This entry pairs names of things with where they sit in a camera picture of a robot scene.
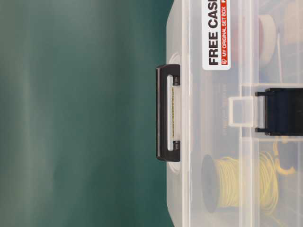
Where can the red tape roll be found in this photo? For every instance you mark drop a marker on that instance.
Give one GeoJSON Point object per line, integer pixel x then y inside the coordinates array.
{"type": "Point", "coordinates": [236, 43]}

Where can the black box latch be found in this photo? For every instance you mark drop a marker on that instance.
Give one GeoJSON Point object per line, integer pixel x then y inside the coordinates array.
{"type": "Point", "coordinates": [283, 112]}

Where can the black box carry handle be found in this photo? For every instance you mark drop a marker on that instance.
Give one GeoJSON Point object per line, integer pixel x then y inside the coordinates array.
{"type": "Point", "coordinates": [162, 151]}

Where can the white tape roll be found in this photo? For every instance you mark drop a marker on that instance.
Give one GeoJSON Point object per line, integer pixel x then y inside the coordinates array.
{"type": "Point", "coordinates": [267, 39]}

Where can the yellow wire spool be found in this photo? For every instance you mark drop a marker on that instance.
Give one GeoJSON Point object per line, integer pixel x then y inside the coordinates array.
{"type": "Point", "coordinates": [220, 180]}

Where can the white red case label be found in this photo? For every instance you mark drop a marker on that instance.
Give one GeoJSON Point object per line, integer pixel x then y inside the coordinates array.
{"type": "Point", "coordinates": [216, 34]}

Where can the translucent plastic tool box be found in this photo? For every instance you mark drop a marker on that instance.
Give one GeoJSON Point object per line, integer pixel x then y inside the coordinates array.
{"type": "Point", "coordinates": [216, 112]}

